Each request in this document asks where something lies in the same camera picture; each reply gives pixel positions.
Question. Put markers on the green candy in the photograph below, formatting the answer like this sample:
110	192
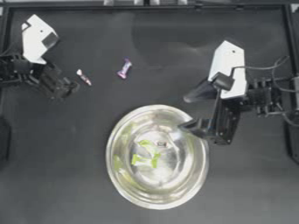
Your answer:
144	160
147	145

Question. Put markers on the purple candy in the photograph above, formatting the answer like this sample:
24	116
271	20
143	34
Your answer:
124	68

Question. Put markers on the grey frame bracket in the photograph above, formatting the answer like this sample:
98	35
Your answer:
108	2
182	2
154	2
138	2

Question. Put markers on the steel bowl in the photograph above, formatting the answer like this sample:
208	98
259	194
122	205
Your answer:
187	186

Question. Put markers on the red white candy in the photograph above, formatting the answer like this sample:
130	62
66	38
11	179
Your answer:
160	143
83	77

